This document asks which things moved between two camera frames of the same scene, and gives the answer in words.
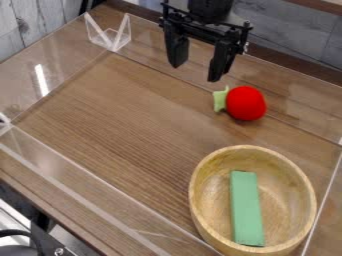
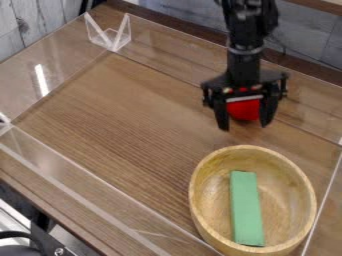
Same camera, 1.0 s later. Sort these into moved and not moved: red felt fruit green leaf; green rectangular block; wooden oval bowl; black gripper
Moved: black gripper
Not moved: wooden oval bowl; red felt fruit green leaf; green rectangular block
